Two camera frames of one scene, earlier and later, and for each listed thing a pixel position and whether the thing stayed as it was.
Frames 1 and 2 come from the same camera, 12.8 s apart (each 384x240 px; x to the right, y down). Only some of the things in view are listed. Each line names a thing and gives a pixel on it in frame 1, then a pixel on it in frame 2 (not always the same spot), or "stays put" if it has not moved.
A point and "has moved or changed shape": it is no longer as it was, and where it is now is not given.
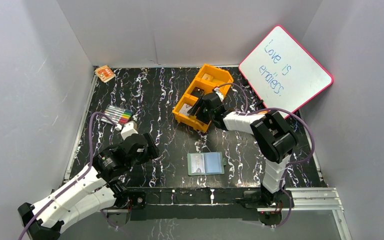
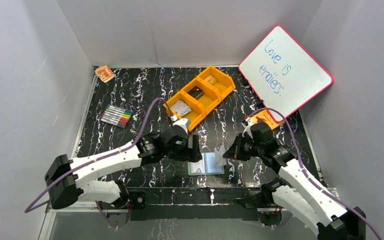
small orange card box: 104,73 stays put
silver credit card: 198,163 stays put
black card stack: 197,92 stays put
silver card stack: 184,109 has moved or changed shape
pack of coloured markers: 117,114 stays put
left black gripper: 149,145 to 194,148
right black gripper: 193,111 to 235,151
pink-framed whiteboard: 283,73 stays put
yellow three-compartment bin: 210,78 has moved or changed shape
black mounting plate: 196,204 stays put
